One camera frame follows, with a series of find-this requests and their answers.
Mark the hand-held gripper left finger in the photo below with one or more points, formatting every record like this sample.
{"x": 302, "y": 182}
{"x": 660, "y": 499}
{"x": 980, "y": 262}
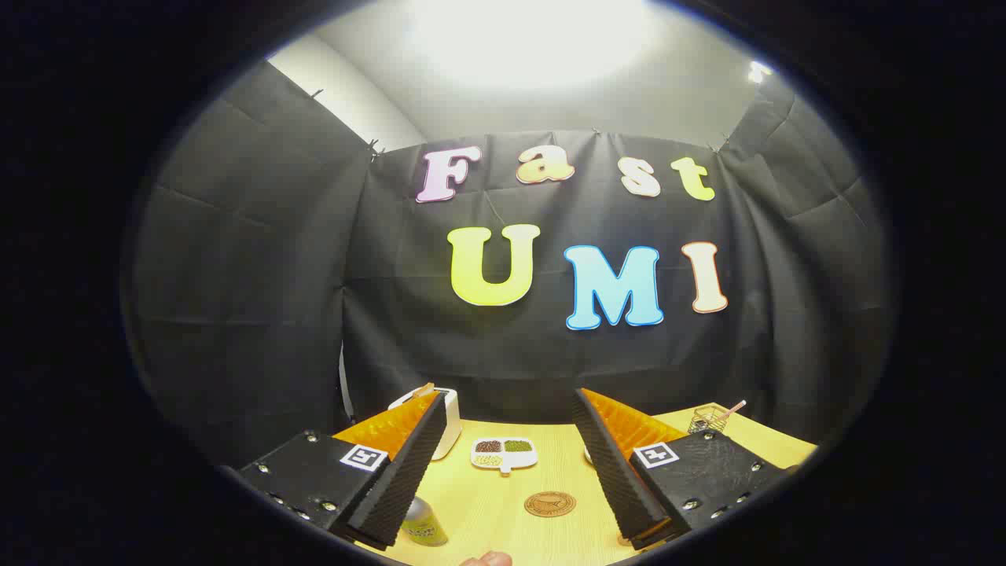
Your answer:
{"x": 409, "y": 464}

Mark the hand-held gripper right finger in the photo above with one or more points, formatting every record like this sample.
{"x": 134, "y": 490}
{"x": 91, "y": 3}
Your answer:
{"x": 617, "y": 472}

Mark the silver green juice bottle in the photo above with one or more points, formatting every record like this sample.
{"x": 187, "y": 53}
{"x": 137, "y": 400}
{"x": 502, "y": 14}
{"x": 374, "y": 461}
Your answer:
{"x": 424, "y": 525}

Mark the round cork coaster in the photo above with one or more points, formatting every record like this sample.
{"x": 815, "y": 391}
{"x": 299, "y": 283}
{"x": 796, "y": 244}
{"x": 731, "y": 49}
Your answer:
{"x": 550, "y": 504}

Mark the white toaster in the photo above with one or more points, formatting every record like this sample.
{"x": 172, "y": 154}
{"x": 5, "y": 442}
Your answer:
{"x": 450, "y": 424}

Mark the toast slice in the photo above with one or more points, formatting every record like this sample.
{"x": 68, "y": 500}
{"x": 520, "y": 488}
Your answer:
{"x": 424, "y": 389}

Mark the wooden table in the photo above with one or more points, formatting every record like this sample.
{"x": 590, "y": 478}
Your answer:
{"x": 495, "y": 503}

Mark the white divided dish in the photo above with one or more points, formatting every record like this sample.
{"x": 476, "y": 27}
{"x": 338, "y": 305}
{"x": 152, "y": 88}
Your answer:
{"x": 504, "y": 454}

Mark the black backdrop cloth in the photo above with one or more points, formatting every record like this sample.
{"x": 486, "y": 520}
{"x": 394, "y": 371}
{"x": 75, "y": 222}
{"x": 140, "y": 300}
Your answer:
{"x": 259, "y": 275}

